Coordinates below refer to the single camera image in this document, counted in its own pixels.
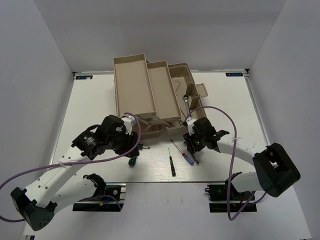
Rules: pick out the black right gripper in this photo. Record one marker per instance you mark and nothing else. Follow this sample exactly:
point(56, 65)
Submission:
point(191, 145)

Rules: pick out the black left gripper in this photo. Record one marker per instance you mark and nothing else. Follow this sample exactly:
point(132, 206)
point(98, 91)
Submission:
point(128, 146)

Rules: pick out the stubby green screwdriver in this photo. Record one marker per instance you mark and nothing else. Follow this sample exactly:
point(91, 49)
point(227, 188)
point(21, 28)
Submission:
point(132, 161)
point(142, 147)

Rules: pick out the small silver combination wrench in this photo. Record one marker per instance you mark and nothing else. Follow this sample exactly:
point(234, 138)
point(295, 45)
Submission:
point(193, 156)

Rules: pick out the large silver ratchet wrench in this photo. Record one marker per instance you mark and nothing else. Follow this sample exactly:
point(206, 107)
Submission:
point(187, 105)

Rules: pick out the beige toolbox with clear lid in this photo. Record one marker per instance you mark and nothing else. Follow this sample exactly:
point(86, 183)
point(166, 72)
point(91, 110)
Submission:
point(153, 91)

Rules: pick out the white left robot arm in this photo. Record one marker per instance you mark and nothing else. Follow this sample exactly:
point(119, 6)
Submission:
point(41, 200)

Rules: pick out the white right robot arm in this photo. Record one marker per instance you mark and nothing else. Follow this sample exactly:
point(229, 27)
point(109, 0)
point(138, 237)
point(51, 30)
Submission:
point(274, 171)

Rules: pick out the thin black precision screwdriver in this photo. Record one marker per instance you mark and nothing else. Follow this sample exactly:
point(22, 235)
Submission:
point(173, 171)

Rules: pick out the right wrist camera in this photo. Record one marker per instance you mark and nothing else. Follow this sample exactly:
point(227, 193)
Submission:
point(189, 123)

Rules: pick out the red blue handled screwdriver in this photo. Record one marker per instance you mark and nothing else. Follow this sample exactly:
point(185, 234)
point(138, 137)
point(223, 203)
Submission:
point(185, 156)

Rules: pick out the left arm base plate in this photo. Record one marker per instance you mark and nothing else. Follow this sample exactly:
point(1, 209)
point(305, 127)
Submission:
point(112, 199)

